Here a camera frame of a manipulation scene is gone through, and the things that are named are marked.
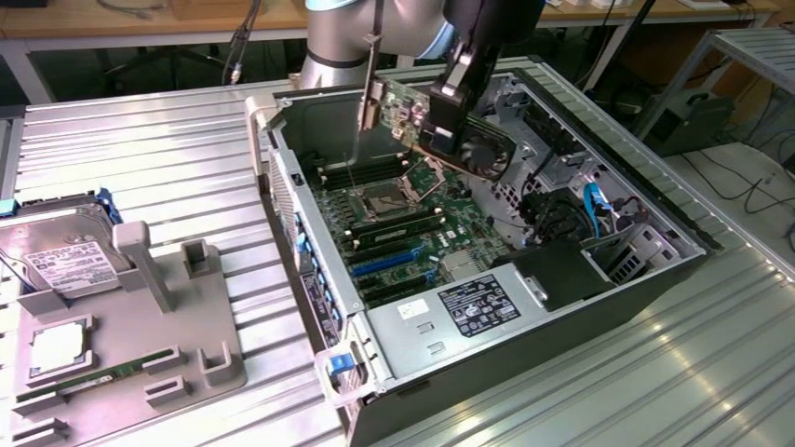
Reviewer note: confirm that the silver disk bay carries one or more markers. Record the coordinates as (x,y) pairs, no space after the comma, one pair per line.
(652,251)

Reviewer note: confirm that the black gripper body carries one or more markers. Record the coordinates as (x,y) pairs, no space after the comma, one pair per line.
(496,18)

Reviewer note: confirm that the CPU chip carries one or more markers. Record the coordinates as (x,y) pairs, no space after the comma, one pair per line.
(59,347)

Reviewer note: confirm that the grey parts rack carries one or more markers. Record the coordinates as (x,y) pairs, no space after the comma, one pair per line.
(124,326)

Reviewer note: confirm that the blue SATA port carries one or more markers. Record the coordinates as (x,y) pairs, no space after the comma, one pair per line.
(430,278)

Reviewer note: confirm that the blue card retention clips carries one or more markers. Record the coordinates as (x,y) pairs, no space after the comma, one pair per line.
(301,243)

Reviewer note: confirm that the silver socket cover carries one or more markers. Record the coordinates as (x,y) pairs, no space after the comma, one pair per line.
(407,181)

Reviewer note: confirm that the black case sticker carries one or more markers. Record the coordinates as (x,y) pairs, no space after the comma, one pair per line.
(316,307)

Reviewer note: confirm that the black long expansion slot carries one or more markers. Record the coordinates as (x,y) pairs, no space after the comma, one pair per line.
(398,249)

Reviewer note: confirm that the black and silver PC case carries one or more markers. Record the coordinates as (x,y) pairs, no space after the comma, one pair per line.
(559,354)

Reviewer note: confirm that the thin metal locking lever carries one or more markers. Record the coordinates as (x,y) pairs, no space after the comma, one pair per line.
(351,177)

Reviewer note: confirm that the metal slat table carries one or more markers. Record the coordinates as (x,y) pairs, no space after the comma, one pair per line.
(758,46)

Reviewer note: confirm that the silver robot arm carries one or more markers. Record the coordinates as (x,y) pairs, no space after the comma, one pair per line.
(335,42)

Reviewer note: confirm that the cardboard box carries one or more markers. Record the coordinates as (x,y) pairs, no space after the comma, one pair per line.
(236,7)

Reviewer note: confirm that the silver chipset heat sink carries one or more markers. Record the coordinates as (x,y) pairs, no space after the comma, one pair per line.
(460,267)

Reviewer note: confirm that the green motherboard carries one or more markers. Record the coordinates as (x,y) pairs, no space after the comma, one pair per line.
(459,233)

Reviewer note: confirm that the black plastic shroud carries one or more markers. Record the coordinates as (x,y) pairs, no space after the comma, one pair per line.
(547,274)

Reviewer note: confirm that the blue case latch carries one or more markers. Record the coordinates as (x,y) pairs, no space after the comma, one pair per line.
(337,364)

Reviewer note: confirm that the wooden desk with white frame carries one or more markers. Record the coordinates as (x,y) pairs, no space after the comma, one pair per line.
(185,25)

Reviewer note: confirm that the silver power supply with label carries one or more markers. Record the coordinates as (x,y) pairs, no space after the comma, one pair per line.
(422,335)

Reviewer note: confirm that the silver drive cage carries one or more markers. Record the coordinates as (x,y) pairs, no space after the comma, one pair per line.
(506,195)

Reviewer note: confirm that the CPU socket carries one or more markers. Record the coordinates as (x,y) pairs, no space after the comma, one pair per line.
(379,201)

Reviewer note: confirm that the black tripod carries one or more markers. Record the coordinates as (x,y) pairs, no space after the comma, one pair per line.
(176,53)

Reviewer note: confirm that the green RAM stick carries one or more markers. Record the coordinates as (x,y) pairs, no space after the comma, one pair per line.
(93,379)

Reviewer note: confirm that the blue disk caddy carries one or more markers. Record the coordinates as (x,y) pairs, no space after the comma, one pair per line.
(108,205)

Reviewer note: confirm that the black box under table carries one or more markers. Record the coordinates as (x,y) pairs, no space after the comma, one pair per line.
(695,121)

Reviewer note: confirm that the silver hard disk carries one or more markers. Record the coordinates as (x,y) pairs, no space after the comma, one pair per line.
(61,261)

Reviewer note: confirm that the black slanted pole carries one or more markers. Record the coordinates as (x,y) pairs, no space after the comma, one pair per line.
(620,46)

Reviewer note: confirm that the green GPU with black fan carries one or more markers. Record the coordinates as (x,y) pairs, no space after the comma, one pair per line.
(398,107)

